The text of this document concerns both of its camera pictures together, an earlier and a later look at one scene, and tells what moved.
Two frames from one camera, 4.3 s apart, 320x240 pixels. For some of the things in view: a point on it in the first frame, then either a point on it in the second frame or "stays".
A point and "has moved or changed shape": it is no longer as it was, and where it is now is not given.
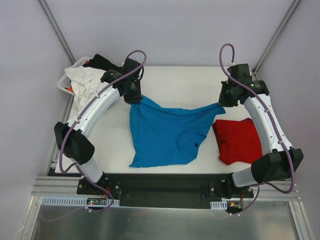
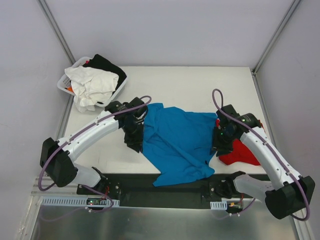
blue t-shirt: [161, 135] has moved or changed shape
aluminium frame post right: [275, 37] stays
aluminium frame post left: [57, 31] stays
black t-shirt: [100, 63] stays
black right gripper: [225, 100] -> [222, 146]
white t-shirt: [85, 81] stays
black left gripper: [132, 97] -> [135, 141]
